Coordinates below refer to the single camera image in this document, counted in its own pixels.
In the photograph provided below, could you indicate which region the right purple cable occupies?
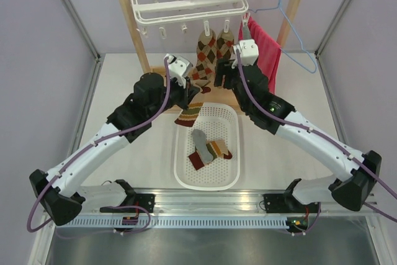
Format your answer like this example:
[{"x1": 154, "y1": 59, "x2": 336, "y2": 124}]
[{"x1": 234, "y1": 49, "x2": 397, "y2": 221}]

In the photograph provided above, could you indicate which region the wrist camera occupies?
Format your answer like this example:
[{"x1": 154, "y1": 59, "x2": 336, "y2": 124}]
[
  {"x1": 164, "y1": 54, "x2": 193, "y2": 89},
  {"x1": 233, "y1": 39, "x2": 259, "y2": 66}
]

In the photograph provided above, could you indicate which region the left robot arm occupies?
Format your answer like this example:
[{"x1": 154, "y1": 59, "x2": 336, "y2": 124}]
[{"x1": 29, "y1": 73, "x2": 202, "y2": 226}]

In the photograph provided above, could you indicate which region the white clip sock hanger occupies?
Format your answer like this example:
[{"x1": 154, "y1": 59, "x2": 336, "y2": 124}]
[{"x1": 131, "y1": 0, "x2": 249, "y2": 39}]

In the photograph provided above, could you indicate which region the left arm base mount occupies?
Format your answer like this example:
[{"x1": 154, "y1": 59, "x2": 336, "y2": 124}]
[{"x1": 99, "y1": 179, "x2": 155, "y2": 214}]

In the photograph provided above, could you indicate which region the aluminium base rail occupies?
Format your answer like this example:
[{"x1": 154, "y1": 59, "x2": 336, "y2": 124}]
[{"x1": 46, "y1": 187, "x2": 381, "y2": 219}]

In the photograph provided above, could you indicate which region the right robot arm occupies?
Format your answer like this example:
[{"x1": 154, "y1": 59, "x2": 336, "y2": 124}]
[{"x1": 215, "y1": 59, "x2": 381, "y2": 212}]

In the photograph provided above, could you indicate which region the aluminium frame post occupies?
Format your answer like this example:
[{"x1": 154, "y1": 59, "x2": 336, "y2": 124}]
[
  {"x1": 43, "y1": 0, "x2": 102, "y2": 61},
  {"x1": 314, "y1": 0, "x2": 373, "y2": 58}
]

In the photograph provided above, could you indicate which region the purple cable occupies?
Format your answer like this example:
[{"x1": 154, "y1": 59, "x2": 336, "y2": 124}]
[
  {"x1": 25, "y1": 55, "x2": 173, "y2": 240},
  {"x1": 234, "y1": 49, "x2": 397, "y2": 221}
]

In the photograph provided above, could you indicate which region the beige striped sock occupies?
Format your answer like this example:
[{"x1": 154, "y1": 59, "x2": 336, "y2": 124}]
[
  {"x1": 174, "y1": 86, "x2": 211, "y2": 127},
  {"x1": 188, "y1": 140, "x2": 233, "y2": 171}
]

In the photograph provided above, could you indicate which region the left aluminium frame post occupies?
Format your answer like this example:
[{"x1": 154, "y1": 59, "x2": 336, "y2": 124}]
[{"x1": 43, "y1": 0, "x2": 102, "y2": 61}]

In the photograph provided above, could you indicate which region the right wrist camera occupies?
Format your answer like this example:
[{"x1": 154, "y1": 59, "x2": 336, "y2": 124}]
[{"x1": 233, "y1": 39, "x2": 259, "y2": 66}]

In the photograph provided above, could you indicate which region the white perforated plastic basket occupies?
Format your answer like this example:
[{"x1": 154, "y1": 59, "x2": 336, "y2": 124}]
[{"x1": 173, "y1": 103, "x2": 241, "y2": 191}]

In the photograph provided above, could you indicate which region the grey sock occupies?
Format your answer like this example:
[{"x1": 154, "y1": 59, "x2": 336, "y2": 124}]
[
  {"x1": 239, "y1": 19, "x2": 252, "y2": 40},
  {"x1": 191, "y1": 129, "x2": 213, "y2": 164}
]

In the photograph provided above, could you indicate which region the right aluminium frame post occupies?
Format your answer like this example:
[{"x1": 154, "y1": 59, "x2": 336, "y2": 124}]
[{"x1": 314, "y1": 0, "x2": 373, "y2": 58}]

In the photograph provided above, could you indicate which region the blue wire hanger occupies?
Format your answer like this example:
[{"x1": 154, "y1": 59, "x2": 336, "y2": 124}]
[{"x1": 248, "y1": 0, "x2": 318, "y2": 74}]

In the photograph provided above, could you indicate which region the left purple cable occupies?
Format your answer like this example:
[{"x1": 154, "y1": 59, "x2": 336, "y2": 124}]
[{"x1": 25, "y1": 55, "x2": 173, "y2": 240}]

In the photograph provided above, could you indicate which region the white slotted cable duct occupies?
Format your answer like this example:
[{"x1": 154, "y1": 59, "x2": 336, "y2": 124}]
[{"x1": 64, "y1": 215, "x2": 289, "y2": 229}]

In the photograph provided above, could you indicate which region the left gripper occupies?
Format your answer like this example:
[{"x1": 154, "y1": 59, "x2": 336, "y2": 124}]
[{"x1": 148, "y1": 74, "x2": 200, "y2": 119}]

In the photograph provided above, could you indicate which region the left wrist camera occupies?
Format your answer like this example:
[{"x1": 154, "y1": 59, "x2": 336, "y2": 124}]
[{"x1": 164, "y1": 54, "x2": 193, "y2": 89}]

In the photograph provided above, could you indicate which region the argyle sock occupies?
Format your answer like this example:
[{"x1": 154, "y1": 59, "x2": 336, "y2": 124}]
[
  {"x1": 191, "y1": 29, "x2": 217, "y2": 82},
  {"x1": 216, "y1": 30, "x2": 234, "y2": 60}
]

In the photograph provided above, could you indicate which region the pink towel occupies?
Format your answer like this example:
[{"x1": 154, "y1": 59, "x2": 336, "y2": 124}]
[{"x1": 248, "y1": 17, "x2": 281, "y2": 94}]

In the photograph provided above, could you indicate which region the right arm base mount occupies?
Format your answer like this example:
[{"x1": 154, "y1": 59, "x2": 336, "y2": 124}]
[{"x1": 262, "y1": 179, "x2": 321, "y2": 236}]

